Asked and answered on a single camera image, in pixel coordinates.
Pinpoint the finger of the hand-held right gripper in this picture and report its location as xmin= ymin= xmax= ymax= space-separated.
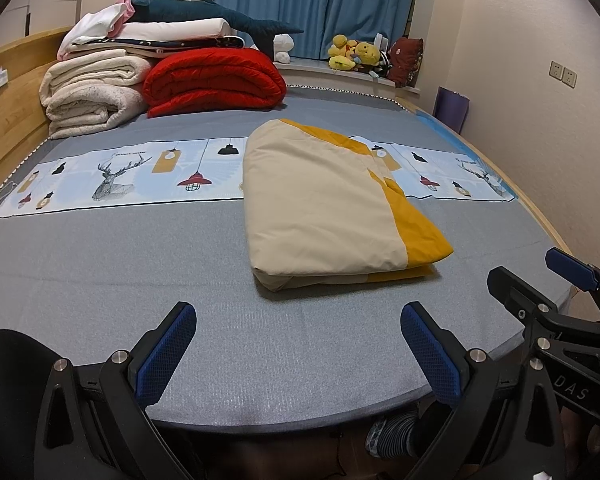
xmin=545 ymin=247 xmax=600 ymax=328
xmin=486 ymin=266 xmax=568 ymax=328

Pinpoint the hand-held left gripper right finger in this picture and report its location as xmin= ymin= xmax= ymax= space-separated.
xmin=400 ymin=301 xmax=567 ymax=480

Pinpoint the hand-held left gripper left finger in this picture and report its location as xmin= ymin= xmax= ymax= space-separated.
xmin=34 ymin=301 xmax=199 ymax=480

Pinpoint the beige and mustard hooded jacket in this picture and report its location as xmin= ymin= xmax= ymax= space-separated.
xmin=242 ymin=119 xmax=454 ymax=291

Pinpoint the person's right hand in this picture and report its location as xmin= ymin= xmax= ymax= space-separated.
xmin=560 ymin=407 xmax=600 ymax=480

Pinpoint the person's right foot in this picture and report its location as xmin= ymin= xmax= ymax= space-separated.
xmin=365 ymin=406 xmax=433 ymax=461

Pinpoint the bed with grey mat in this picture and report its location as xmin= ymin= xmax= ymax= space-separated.
xmin=0 ymin=82 xmax=578 ymax=433

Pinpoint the light blue printed bed runner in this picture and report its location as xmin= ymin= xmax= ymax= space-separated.
xmin=0 ymin=135 xmax=518 ymax=218

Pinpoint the dark red cushion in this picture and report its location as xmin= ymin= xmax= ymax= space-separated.
xmin=387 ymin=36 xmax=425 ymax=88

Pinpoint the cream folded fleece blanket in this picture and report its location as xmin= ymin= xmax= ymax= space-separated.
xmin=39 ymin=55 xmax=153 ymax=140

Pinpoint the red folded quilt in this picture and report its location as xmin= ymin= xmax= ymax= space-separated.
xmin=142 ymin=47 xmax=288 ymax=118

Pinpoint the wooden headboard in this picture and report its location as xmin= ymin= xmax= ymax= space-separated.
xmin=0 ymin=27 xmax=81 ymax=211

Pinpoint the yellow bear plush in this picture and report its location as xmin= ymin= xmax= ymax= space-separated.
xmin=352 ymin=42 xmax=381 ymax=69

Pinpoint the window sill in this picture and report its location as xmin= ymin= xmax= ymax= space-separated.
xmin=280 ymin=57 xmax=421 ymax=102

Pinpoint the yellow duck plush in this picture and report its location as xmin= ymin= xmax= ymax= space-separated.
xmin=328 ymin=34 xmax=357 ymax=72

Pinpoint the navy patterned folded blanket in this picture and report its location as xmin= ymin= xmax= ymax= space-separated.
xmin=115 ymin=34 xmax=246 ymax=54

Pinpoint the white folded sheet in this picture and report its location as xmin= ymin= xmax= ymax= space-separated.
xmin=125 ymin=17 xmax=231 ymax=41

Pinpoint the white plush toy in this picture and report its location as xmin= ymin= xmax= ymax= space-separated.
xmin=272 ymin=34 xmax=296 ymax=63

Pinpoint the white and pink folded blanket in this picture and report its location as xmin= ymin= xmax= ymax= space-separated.
xmin=57 ymin=0 xmax=133 ymax=59

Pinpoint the dark teal shark plush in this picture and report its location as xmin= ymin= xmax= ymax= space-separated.
xmin=130 ymin=0 xmax=306 ymax=56

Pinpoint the blue curtain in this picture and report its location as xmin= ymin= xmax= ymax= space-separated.
xmin=214 ymin=0 xmax=421 ymax=61

